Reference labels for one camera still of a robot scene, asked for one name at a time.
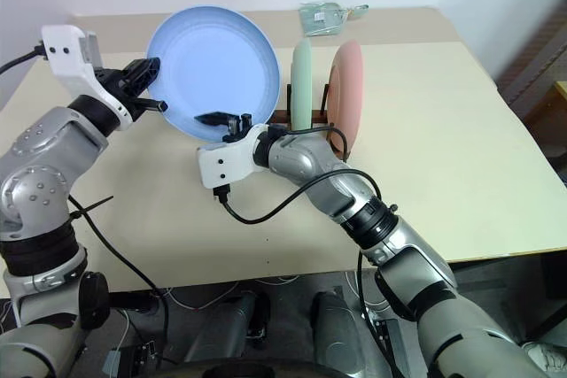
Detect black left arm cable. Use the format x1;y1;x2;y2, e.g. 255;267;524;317
0;43;172;355

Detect white sneaker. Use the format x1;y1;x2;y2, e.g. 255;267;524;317
521;339;567;373

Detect dark grey rounded robot leg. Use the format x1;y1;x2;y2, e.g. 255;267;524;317
183;292;272;366
311;288;393;378

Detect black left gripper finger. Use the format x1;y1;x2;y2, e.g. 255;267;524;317
130;57;161;96
132;97;170;113

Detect dark wooden dish rack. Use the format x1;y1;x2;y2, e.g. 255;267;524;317
269;82;351;163

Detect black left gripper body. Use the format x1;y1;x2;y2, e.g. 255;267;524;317
94;66;144;117

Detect pink plate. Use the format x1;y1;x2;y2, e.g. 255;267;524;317
326;40;366;155

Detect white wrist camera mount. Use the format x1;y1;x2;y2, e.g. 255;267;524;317
197;123;271;189
41;23;135;132

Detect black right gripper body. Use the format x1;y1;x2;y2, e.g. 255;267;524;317
221;112;253;143

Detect white floor cable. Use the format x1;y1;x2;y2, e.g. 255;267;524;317
164;274;302;313

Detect green plate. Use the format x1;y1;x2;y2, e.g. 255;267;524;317
289;39;315;131

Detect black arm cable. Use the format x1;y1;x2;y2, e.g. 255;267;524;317
0;43;172;355
212;126;400;378

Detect blue plate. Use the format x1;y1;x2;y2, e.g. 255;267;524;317
145;5;283;144

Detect clear plastic bag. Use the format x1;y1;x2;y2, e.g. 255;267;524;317
299;1;352;38

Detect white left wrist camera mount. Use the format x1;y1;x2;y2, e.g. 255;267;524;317
41;23;135;132

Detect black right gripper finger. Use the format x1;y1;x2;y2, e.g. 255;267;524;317
193;110;229;128

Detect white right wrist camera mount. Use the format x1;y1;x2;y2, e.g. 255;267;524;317
197;123;271;189

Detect small grey floor box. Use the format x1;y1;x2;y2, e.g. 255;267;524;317
103;348;124;375

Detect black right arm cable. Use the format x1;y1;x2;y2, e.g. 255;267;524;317
212;126;400;378

